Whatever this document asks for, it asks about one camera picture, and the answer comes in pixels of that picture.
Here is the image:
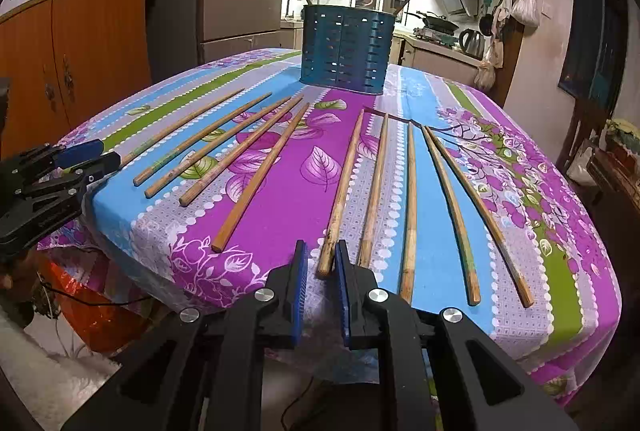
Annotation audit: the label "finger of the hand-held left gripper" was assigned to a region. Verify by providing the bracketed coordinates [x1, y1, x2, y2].
[9, 139, 105, 192]
[0, 152, 123, 258]

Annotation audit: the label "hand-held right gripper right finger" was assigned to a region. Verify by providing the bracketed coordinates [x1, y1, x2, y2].
[335, 240, 581, 431]

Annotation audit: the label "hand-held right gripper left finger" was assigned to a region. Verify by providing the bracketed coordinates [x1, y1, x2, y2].
[60, 240, 310, 431]

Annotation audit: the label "set of wooden chopsticks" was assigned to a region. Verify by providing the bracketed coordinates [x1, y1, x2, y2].
[120, 88, 536, 309]

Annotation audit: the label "curved wooden chopstick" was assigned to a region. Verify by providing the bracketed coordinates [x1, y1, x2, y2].
[424, 126, 536, 309]

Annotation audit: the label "blue slotted utensil holder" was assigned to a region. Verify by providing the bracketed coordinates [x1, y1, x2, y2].
[298, 4, 396, 96]

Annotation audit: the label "floral striped tablecloth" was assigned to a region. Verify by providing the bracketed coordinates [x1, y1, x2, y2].
[37, 48, 623, 407]

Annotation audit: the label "orange wooden cabinet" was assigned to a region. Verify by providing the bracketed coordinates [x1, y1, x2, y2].
[0, 0, 153, 146]

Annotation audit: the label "red plastic bag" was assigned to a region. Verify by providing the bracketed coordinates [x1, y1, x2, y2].
[37, 256, 166, 354]

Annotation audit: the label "kitchen counter cabinets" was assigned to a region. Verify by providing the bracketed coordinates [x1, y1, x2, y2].
[390, 33, 483, 84]

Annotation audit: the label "gas stove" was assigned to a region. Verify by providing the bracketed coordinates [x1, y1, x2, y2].
[415, 27, 458, 48]

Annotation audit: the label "hanging cloth bags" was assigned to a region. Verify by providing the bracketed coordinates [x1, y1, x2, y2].
[474, 0, 512, 92]

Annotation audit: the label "steel electric kettle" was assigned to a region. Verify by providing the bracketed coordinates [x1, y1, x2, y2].
[459, 28, 486, 59]

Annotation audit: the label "dark wooden chair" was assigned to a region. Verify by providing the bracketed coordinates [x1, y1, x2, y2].
[556, 98, 603, 174]

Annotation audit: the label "black wok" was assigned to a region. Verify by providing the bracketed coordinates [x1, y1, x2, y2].
[405, 11, 458, 32]

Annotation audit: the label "round wooden side table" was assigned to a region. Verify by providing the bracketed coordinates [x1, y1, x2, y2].
[585, 146, 640, 237]

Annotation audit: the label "white hanging plastic bag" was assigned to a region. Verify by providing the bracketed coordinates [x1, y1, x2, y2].
[511, 0, 541, 29]

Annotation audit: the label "dark curtained window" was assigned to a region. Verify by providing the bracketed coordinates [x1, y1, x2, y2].
[557, 0, 626, 99]

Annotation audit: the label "black cable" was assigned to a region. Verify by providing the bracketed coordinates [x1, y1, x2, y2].
[37, 276, 151, 309]

